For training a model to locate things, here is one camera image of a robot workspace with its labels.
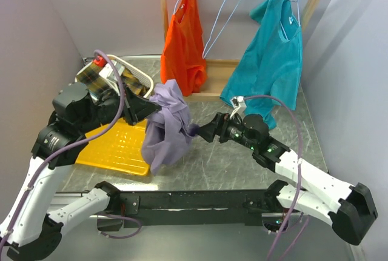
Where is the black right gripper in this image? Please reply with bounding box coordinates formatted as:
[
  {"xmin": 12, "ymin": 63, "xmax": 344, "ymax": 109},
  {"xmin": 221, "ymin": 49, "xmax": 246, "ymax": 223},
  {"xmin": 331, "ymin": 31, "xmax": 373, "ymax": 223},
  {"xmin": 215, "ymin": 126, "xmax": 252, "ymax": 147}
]
[{"xmin": 195, "ymin": 112, "xmax": 256, "ymax": 150}]

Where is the purple cable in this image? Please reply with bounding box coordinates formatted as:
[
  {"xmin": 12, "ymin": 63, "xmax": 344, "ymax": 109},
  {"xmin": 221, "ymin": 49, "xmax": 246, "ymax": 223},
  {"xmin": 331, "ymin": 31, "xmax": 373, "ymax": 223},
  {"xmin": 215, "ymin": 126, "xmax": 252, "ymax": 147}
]
[
  {"xmin": 0, "ymin": 49, "xmax": 143, "ymax": 248},
  {"xmin": 244, "ymin": 94, "xmax": 310, "ymax": 261}
]

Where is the teal t-shirt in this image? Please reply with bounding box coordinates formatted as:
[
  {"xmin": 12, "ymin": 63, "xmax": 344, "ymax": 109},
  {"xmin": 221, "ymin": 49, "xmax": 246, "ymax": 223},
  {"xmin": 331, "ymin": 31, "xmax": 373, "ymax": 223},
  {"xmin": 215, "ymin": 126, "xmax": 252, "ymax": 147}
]
[{"xmin": 220, "ymin": 0, "xmax": 303, "ymax": 129}]

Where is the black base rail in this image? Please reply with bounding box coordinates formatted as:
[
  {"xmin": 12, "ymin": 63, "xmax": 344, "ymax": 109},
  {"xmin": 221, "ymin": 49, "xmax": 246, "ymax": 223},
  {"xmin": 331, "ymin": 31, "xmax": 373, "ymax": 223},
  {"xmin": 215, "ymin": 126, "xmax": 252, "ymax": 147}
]
[{"xmin": 96, "ymin": 180, "xmax": 301, "ymax": 234}]

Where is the yellow plastic tray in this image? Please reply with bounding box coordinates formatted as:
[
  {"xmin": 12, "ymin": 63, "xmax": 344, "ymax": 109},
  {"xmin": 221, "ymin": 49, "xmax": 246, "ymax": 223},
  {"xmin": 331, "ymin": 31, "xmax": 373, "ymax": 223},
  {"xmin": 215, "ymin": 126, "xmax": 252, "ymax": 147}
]
[{"xmin": 76, "ymin": 119, "xmax": 150, "ymax": 176}]

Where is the orange t-shirt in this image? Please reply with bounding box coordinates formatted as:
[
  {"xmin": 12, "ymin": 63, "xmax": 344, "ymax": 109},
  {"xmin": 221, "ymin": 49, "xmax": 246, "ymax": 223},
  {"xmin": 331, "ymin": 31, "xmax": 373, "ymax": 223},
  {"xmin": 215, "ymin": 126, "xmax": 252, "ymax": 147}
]
[{"xmin": 161, "ymin": 0, "xmax": 207, "ymax": 96}]

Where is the blue hanger under teal shirt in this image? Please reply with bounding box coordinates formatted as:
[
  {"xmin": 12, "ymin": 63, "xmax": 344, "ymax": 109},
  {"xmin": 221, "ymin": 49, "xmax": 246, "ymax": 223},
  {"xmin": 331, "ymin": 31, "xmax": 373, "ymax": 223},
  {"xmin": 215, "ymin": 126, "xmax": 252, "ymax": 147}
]
[{"xmin": 279, "ymin": 0, "xmax": 301, "ymax": 41}]

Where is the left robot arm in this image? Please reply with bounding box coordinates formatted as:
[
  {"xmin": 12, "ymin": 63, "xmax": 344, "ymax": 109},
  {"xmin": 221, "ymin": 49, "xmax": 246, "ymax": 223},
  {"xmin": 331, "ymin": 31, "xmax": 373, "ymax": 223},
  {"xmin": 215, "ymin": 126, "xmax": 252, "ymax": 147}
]
[{"xmin": 1, "ymin": 82, "xmax": 161, "ymax": 260}]

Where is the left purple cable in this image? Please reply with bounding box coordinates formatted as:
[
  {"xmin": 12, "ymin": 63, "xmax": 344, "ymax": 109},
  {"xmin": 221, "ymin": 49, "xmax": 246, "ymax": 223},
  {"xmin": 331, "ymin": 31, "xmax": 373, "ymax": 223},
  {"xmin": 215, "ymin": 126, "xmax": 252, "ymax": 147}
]
[{"xmin": 0, "ymin": 49, "xmax": 143, "ymax": 248}]

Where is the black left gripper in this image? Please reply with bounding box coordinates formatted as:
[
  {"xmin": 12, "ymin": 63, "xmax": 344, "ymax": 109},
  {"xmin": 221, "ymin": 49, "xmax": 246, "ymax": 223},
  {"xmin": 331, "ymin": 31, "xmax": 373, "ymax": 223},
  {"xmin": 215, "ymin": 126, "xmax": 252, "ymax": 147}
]
[{"xmin": 76, "ymin": 80, "xmax": 161, "ymax": 133}]

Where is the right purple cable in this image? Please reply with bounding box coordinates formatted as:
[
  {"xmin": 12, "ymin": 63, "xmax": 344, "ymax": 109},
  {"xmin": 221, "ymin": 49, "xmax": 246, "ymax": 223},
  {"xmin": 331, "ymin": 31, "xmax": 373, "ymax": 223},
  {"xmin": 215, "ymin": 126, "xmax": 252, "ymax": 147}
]
[{"xmin": 244, "ymin": 94, "xmax": 310, "ymax": 261}]

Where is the empty blue wire hanger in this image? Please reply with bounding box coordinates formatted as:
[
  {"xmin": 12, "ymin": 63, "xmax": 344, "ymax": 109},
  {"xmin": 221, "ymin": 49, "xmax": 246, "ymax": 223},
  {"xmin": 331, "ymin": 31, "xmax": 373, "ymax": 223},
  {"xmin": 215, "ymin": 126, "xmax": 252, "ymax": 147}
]
[{"xmin": 201, "ymin": 0, "xmax": 249, "ymax": 61}]

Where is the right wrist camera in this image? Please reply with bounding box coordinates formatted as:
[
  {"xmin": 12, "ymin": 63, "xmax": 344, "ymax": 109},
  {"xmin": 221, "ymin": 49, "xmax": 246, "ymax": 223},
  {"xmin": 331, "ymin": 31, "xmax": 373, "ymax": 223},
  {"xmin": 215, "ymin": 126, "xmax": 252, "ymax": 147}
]
[{"xmin": 230, "ymin": 96, "xmax": 247, "ymax": 119}]

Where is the wooden clothes rack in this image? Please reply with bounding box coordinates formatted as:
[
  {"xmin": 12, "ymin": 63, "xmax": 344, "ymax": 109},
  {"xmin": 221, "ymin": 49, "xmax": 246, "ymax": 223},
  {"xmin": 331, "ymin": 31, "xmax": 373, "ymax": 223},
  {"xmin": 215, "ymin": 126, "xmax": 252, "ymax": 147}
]
[{"xmin": 160, "ymin": 0, "xmax": 320, "ymax": 102}]

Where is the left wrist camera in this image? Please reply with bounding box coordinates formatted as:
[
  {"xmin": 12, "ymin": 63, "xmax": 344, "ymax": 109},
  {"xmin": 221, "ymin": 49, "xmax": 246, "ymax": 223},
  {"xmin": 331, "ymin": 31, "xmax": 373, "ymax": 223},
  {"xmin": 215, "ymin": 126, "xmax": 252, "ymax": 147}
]
[{"xmin": 92, "ymin": 55, "xmax": 125, "ymax": 83}]

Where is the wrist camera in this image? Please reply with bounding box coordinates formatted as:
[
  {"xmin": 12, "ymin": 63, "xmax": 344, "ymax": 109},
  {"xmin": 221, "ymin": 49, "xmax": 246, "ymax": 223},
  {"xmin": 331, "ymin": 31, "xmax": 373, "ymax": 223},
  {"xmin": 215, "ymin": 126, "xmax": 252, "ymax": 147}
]
[
  {"xmin": 230, "ymin": 96, "xmax": 247, "ymax": 119},
  {"xmin": 92, "ymin": 55, "xmax": 125, "ymax": 83}
]

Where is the purple t-shirt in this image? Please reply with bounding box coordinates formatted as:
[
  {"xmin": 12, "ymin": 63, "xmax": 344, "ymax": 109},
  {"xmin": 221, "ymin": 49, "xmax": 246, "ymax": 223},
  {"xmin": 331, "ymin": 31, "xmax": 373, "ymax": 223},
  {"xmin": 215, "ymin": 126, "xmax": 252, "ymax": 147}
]
[{"xmin": 141, "ymin": 79, "xmax": 199, "ymax": 175}]

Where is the white perforated basket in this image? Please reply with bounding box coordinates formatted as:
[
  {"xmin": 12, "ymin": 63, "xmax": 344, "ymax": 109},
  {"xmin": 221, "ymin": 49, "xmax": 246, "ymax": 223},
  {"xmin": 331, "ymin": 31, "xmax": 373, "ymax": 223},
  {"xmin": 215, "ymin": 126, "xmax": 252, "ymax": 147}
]
[{"xmin": 75, "ymin": 54, "xmax": 155, "ymax": 100}]

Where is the yellow plaid cloth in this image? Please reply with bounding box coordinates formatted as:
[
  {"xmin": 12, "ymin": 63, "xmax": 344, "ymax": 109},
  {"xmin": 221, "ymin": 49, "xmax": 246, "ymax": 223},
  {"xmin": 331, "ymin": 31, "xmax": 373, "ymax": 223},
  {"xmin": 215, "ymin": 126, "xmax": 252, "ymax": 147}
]
[{"xmin": 75, "ymin": 62, "xmax": 152, "ymax": 100}]

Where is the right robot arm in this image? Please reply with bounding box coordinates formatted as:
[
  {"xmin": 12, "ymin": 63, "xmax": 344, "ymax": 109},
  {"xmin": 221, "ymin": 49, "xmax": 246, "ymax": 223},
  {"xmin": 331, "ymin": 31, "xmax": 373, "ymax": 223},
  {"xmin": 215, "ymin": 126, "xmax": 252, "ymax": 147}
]
[{"xmin": 198, "ymin": 113, "xmax": 378, "ymax": 245}]

